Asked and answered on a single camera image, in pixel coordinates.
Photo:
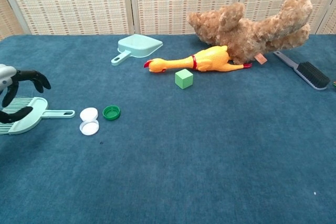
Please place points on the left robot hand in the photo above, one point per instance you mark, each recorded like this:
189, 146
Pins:
8, 77

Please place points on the white lid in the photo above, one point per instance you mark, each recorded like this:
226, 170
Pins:
89, 114
89, 128

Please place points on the green bottle cap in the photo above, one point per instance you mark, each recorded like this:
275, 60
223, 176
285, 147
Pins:
111, 113

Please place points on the woven bamboo folding screen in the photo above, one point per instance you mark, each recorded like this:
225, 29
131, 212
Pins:
78, 1

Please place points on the light green dustpan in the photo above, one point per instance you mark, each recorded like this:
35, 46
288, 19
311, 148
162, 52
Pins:
136, 47

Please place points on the green cube block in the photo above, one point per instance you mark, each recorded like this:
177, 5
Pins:
183, 79

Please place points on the yellow rubber chicken toy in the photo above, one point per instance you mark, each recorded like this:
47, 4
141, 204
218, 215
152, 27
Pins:
210, 58

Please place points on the brown plush teddy bear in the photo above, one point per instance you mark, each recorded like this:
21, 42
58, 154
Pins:
249, 35

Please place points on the grey brush black bristles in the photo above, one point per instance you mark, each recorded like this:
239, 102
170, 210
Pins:
312, 77

